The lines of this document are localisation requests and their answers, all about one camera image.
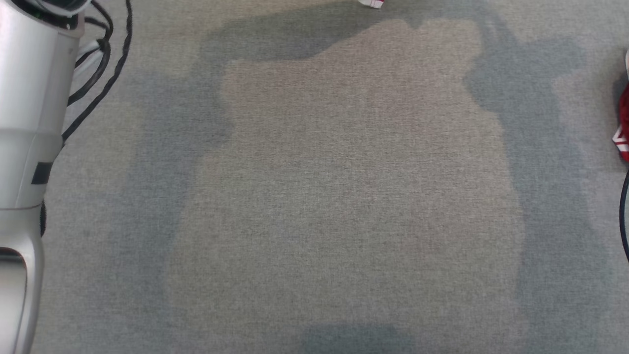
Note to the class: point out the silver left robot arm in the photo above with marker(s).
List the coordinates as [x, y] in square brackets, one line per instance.
[24, 123]

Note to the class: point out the red garment with white trim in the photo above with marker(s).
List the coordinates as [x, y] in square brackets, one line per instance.
[625, 115]

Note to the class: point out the grey fabric sofa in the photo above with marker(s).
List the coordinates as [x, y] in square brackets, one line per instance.
[344, 196]

